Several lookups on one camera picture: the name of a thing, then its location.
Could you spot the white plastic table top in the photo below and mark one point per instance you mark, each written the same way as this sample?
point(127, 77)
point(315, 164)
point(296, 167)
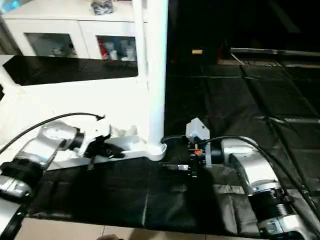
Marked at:
point(75, 110)

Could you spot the white plastic table leg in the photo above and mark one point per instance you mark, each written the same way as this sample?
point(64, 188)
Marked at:
point(140, 40)
point(156, 70)
point(7, 82)

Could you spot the black work mat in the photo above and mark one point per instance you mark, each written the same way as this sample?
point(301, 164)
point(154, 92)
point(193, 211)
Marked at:
point(260, 125)

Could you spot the small tan block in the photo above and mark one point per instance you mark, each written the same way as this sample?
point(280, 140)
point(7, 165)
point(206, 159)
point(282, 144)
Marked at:
point(197, 51)

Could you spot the red bottle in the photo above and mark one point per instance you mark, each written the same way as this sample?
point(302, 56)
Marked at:
point(103, 49)

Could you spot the white glass-door cabinet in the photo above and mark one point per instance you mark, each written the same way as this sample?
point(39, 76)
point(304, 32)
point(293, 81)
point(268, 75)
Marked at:
point(65, 27)

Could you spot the grey object on cabinet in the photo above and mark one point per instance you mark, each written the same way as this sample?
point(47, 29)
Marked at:
point(102, 6)

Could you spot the black metal rail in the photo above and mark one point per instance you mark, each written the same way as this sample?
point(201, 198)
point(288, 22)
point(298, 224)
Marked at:
point(275, 52)

